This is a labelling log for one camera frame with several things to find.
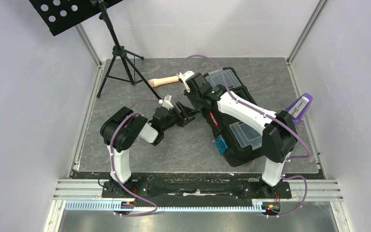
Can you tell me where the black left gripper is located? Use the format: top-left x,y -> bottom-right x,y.
162,101 -> 200,132

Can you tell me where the black plastic toolbox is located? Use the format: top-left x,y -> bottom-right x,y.
194,70 -> 263,167

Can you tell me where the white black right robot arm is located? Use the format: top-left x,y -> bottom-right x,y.
176,70 -> 298,197

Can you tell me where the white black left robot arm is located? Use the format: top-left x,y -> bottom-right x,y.
100,101 -> 199,197

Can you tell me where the purple plastic scraper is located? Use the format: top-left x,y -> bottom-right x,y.
285,93 -> 313,125

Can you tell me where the black tripod music stand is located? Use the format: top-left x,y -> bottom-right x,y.
30,0 -> 161,100

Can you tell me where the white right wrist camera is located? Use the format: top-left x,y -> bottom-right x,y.
176,71 -> 195,92

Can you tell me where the beige wooden handle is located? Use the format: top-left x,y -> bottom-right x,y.
148,76 -> 180,88

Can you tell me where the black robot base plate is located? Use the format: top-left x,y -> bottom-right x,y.
101,173 -> 292,208

